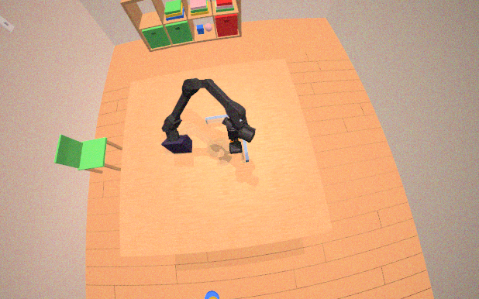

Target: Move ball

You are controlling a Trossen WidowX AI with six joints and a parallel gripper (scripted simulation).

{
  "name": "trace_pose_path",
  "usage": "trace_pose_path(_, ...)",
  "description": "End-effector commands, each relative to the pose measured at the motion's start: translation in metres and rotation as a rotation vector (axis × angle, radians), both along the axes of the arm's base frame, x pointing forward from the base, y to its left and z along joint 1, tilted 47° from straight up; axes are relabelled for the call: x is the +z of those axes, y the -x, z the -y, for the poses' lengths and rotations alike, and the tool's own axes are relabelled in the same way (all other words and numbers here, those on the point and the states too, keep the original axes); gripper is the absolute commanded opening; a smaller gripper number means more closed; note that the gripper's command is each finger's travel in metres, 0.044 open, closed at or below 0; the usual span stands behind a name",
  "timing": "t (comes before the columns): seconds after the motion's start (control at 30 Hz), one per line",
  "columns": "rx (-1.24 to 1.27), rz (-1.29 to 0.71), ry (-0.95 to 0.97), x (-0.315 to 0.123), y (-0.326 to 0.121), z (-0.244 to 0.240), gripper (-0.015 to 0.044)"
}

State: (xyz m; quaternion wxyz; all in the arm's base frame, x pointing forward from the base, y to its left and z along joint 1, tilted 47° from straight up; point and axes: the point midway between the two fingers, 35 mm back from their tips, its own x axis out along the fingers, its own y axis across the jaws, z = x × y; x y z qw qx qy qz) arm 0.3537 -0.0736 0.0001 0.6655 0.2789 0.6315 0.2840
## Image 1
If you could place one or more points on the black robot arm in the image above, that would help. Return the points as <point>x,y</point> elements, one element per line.
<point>234,110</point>

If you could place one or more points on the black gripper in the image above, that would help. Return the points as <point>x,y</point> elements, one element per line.
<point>236,146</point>

